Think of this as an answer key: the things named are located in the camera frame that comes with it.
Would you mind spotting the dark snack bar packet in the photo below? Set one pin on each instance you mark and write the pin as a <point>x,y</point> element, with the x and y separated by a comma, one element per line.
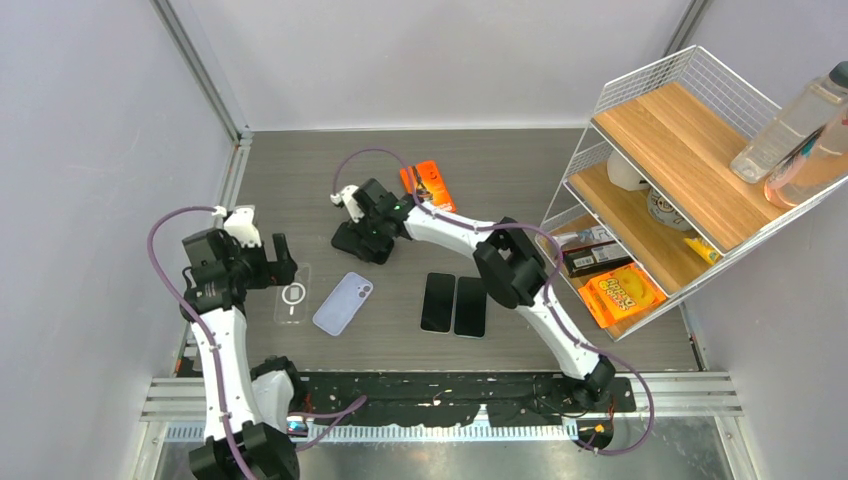
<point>595,259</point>

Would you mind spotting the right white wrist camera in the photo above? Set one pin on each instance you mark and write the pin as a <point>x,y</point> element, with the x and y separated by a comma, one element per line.
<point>344,198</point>

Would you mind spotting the clear phone case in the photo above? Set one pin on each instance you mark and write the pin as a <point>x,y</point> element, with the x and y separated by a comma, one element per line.
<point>292,300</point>

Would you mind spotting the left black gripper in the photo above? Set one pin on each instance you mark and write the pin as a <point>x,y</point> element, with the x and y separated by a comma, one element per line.
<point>272,273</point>

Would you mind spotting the orange packet under shelf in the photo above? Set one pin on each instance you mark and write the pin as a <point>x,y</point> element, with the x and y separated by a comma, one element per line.
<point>620,294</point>

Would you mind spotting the white round container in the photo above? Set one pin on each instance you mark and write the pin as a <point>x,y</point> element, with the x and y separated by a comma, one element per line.
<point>623,175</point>

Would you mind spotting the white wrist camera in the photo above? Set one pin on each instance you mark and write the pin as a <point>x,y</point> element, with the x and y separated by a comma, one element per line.
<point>344,198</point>
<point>240,224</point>

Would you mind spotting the lilac phone case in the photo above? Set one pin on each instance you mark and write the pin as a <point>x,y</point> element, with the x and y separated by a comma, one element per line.
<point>342,304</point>

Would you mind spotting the white wire wooden shelf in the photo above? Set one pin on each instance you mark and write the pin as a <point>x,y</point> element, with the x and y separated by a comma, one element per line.
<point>679,122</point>

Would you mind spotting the white tube under shelf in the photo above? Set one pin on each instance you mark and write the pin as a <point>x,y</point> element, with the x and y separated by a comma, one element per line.
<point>586,238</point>

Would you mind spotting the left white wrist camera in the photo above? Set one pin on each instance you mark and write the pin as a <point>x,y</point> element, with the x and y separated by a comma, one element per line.
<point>240,224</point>

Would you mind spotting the yellow snack packet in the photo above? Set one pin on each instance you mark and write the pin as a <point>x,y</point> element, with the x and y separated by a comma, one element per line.
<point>701,247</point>

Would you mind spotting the pink tinted bottle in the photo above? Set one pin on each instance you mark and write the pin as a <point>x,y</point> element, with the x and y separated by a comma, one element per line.
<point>816,165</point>

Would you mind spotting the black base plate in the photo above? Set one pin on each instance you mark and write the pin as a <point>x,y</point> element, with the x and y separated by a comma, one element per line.
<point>442,399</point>

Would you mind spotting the bare black phone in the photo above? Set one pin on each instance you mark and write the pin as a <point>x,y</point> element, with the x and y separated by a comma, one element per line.
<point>364,243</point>

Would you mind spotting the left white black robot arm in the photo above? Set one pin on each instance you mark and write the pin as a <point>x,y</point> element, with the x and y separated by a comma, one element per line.
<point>244,435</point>

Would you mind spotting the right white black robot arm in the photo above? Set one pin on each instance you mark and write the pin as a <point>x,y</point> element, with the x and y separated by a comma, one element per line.
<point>512,270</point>

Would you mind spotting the orange razor box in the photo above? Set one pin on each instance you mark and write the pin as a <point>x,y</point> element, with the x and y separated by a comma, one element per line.
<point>425,180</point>

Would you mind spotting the clear water bottle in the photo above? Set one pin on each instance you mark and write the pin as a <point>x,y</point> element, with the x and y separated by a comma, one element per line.
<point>793,125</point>

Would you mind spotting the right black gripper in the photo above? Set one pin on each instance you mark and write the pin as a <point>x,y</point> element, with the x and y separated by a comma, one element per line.
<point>361,226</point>

